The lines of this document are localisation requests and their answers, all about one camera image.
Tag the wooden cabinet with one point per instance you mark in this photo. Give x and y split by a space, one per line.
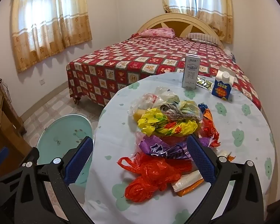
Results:
4 126

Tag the red plastic bag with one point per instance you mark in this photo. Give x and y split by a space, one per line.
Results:
149 175

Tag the yellow banana-shaped object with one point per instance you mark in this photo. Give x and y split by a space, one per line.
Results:
139 115

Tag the cream wooden bed headboard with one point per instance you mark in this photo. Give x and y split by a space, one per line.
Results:
177 18

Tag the white wall socket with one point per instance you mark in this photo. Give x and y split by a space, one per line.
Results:
41 82

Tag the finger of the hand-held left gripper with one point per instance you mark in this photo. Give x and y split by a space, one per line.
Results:
36 156
0 155

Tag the beige patterned window curtain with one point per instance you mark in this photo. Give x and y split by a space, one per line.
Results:
51 39
221 16

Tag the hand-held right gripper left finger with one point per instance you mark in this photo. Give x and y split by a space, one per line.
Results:
80 161

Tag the pink clear wrapper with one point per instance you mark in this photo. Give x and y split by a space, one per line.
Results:
175 140

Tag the round table with tablecloth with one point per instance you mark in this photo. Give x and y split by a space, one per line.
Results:
224 126

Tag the green yellow foil packet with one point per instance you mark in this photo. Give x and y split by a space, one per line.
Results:
204 83

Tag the teal round bin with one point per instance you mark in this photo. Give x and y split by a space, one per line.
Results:
58 133

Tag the striped pillow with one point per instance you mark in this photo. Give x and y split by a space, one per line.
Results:
203 37

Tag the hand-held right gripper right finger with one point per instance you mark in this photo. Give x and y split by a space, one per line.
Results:
201 159

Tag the blue gable-top carton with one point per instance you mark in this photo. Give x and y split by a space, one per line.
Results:
221 88

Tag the orange red wrapper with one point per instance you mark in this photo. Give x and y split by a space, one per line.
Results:
208 126

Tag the purple plastic bag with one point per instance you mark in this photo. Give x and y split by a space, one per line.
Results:
158 148

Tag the tall white carton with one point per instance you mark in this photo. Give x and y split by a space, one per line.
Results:
191 72

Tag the bed with red patterned cover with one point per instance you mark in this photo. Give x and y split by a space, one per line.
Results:
135 58

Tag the yellow green wrapper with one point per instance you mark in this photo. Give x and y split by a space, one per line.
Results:
189 108

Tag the blue white cloth bundle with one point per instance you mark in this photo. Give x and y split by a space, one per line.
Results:
231 56

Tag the yellow plastic bag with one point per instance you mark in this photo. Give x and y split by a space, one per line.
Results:
151 121

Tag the pink floral pillow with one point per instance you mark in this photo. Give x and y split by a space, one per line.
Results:
157 32

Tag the white orange crimped packet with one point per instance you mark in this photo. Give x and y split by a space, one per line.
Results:
187 183

